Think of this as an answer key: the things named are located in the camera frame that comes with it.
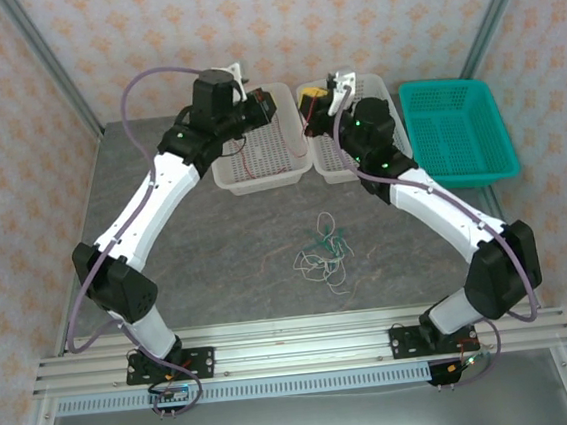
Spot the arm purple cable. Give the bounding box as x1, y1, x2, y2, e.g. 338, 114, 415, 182
41, 59, 273, 425
329, 68, 547, 397

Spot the aluminium frame post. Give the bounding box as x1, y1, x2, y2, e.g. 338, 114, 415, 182
451, 0, 546, 82
0, 0, 107, 150

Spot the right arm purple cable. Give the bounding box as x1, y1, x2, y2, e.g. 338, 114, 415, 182
329, 68, 547, 397

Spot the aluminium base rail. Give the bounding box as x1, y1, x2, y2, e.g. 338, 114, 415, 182
27, 289, 567, 399

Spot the white slotted cable duct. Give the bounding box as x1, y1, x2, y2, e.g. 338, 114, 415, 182
54, 363, 434, 419

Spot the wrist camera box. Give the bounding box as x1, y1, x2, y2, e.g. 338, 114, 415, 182
324, 67, 362, 118
221, 59, 254, 105

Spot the white cable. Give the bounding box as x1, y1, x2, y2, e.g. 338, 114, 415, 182
313, 209, 358, 270
290, 246, 353, 301

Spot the small electronics board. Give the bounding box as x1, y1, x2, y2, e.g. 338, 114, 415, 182
147, 381, 192, 406
447, 350, 494, 376

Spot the white plastic basket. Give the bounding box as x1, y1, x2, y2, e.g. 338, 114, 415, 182
198, 78, 315, 199
294, 69, 416, 187

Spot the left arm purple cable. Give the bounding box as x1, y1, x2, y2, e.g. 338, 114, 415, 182
41, 59, 273, 425

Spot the teal plastic basket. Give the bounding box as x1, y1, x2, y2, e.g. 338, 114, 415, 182
397, 71, 522, 195

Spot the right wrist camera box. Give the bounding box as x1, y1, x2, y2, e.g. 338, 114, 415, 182
324, 67, 362, 118

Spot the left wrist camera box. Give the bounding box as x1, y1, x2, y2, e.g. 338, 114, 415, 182
221, 59, 254, 105

